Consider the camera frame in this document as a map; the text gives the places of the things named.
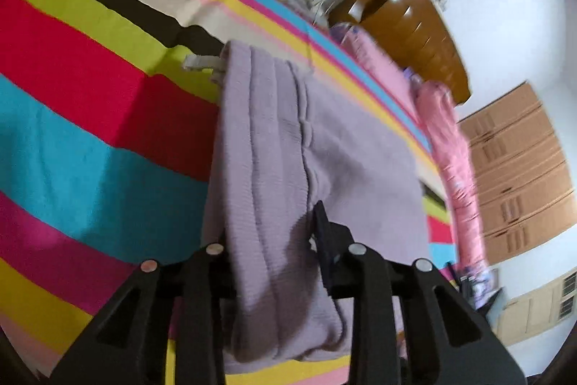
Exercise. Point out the brown wooden cabinet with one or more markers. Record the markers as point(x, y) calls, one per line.
point(405, 15)

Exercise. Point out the pink fleece blanket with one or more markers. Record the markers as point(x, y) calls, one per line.
point(450, 150)

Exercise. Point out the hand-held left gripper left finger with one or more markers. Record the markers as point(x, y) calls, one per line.
point(203, 276)

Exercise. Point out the cream door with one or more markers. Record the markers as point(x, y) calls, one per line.
point(536, 308)

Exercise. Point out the light wooden wardrobe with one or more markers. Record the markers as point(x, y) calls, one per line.
point(518, 168)

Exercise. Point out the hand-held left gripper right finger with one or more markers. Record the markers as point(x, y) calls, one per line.
point(329, 249)

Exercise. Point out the colourful striped blanket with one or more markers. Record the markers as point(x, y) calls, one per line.
point(67, 141)

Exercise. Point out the lilac pants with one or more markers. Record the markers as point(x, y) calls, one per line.
point(270, 141)

